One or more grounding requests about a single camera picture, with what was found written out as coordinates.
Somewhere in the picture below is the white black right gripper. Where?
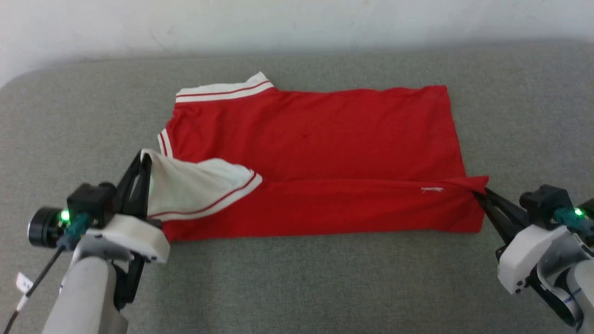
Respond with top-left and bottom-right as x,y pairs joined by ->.
472,186 -> 570,296

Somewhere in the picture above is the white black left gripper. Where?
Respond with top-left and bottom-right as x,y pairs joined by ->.
74,151 -> 170,310

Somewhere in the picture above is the red and white shirt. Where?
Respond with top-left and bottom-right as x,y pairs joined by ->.
141,71 -> 490,242

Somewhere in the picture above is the grey fabric sofa cushion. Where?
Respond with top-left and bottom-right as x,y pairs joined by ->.
0,41 -> 594,334

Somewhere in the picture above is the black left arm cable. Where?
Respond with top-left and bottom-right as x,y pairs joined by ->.
0,212 -> 91,334

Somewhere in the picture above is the white cable tag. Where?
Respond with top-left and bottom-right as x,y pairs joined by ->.
15,272 -> 34,312

